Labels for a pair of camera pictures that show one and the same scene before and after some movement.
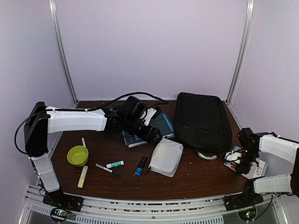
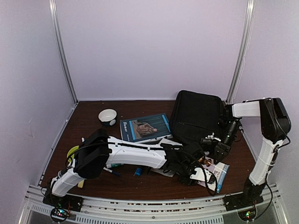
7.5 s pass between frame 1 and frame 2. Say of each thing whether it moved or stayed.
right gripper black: moved
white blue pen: stayed
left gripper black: moved
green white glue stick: stayed
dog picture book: moved
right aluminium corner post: stayed
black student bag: stayed
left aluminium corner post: stayed
